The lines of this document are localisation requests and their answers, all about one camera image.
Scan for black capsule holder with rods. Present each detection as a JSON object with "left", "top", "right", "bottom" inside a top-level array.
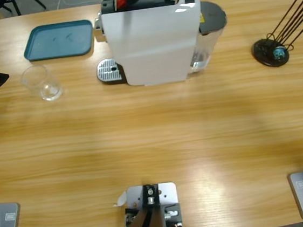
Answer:
[{"left": 246, "top": 0, "right": 303, "bottom": 70}]

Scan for white block with dark post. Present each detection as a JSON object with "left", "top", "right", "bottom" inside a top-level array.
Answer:
[{"left": 110, "top": 180, "right": 183, "bottom": 227}]

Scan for metal drip tray grille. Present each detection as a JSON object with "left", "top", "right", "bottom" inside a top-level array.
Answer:
[{"left": 95, "top": 57, "right": 124, "bottom": 84}]

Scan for black stand legs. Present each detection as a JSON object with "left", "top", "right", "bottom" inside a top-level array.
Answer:
[{"left": 0, "top": 0, "right": 48, "bottom": 15}]

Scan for white paper tag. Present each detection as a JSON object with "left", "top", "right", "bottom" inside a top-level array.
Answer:
[{"left": 111, "top": 190, "right": 129, "bottom": 208}]

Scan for clear glass cup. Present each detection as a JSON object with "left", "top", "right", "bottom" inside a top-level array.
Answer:
[{"left": 18, "top": 63, "right": 65, "bottom": 104}]

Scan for teal plastic tray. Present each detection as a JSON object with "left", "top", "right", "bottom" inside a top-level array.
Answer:
[{"left": 20, "top": 18, "right": 97, "bottom": 63}]

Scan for blue coffee capsule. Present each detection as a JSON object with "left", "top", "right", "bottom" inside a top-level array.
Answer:
[{"left": 272, "top": 46, "right": 286, "bottom": 60}]

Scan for white capsule coffee machine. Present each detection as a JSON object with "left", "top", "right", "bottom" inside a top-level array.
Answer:
[{"left": 92, "top": 0, "right": 209, "bottom": 92}]

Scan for clear water tank dark lid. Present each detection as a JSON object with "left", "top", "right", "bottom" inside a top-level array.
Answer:
[{"left": 182, "top": 0, "right": 233, "bottom": 75}]

